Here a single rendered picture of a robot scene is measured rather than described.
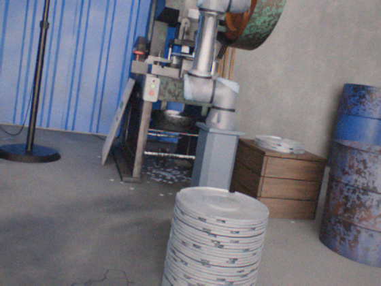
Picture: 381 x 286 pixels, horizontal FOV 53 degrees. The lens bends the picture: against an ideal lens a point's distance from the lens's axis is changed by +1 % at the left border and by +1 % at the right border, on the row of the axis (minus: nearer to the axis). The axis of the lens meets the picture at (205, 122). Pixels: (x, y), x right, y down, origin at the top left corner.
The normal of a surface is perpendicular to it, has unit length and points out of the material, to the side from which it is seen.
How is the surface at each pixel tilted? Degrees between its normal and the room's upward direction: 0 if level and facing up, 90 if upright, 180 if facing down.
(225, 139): 90
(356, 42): 90
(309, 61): 90
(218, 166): 90
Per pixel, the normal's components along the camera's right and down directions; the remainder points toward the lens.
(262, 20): 0.14, 0.72
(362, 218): -0.49, 0.04
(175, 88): 0.31, 0.15
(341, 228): -0.78, -0.03
